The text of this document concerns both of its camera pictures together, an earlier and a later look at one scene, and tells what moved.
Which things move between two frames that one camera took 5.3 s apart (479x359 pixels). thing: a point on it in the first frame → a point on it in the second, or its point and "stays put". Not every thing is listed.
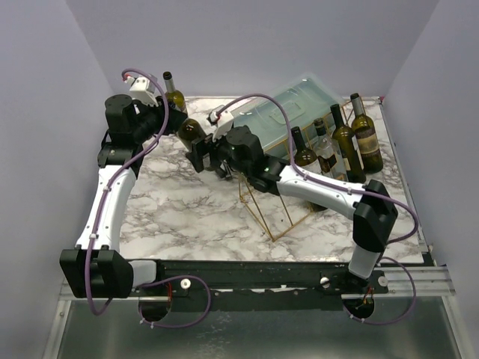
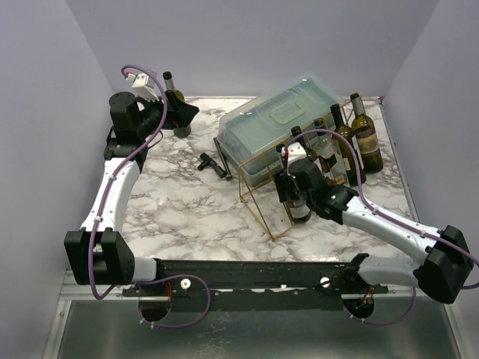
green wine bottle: (371, 160) stays put
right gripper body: (200, 152) → (283, 187)
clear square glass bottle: (331, 161) stays put
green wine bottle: (349, 149) stays put
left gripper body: (150, 119) stays put
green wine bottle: (189, 131) → (298, 204)
